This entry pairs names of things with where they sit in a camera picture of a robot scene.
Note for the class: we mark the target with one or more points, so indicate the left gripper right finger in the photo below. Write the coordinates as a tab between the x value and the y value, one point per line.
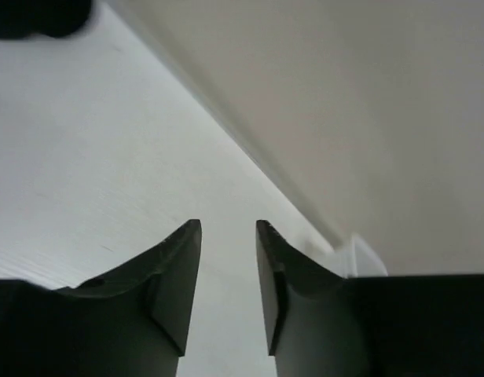
320	324

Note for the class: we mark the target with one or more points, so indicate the white plastic laundry basket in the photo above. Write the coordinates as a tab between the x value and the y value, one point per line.
357	259

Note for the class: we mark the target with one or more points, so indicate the black tank top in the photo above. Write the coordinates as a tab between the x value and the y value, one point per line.
55	19

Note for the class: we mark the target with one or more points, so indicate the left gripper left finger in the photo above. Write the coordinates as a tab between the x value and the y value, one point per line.
132	320

